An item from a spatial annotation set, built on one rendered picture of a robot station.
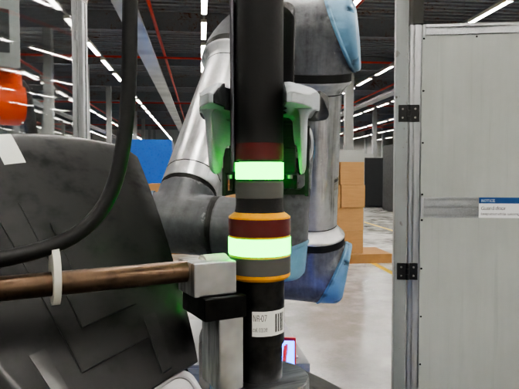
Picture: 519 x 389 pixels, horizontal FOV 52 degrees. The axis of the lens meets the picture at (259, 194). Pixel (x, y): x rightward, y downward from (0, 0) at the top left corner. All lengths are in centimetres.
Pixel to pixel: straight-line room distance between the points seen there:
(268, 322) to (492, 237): 195
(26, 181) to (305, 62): 54
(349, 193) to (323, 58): 766
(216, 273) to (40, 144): 19
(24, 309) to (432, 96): 199
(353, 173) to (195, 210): 789
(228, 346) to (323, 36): 59
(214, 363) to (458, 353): 201
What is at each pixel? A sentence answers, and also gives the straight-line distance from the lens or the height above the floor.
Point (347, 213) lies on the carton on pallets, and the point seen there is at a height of 78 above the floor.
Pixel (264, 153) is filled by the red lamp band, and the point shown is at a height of 143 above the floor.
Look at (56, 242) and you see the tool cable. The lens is 33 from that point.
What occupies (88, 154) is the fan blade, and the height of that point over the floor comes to 143.
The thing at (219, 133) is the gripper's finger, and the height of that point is 144.
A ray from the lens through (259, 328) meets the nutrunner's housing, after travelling 37.
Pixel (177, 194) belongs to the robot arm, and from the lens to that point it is 65.
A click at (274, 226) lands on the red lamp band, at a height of 138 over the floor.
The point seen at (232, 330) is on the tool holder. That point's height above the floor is 131.
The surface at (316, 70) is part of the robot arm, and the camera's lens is 86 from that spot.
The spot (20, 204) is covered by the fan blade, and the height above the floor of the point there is 139.
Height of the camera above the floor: 142
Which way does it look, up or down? 2 degrees down
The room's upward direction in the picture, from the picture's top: straight up
